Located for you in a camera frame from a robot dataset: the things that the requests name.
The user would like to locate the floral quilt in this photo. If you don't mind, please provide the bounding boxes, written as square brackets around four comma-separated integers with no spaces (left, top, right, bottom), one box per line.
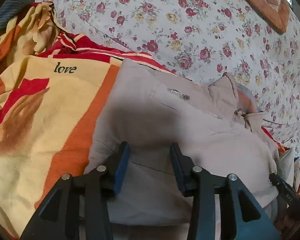
[39,0,300,154]

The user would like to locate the person's right hand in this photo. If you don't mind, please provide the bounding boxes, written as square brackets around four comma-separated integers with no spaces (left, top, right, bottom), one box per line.
[274,204,300,240]

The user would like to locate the orange red yellow blanket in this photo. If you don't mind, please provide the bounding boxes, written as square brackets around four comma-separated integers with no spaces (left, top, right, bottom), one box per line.
[0,2,174,239]

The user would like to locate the beige zip jacket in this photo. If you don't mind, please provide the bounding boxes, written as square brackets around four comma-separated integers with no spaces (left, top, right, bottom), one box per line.
[86,59,293,239]

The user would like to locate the orange checkered cushion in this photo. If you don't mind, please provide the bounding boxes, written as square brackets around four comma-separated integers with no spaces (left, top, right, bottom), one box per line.
[245,0,290,35]

